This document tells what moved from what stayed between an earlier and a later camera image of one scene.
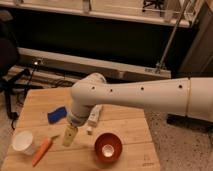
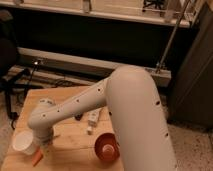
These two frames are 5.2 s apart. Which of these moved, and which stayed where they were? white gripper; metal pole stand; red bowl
Moved: white gripper
Stayed: red bowl; metal pole stand
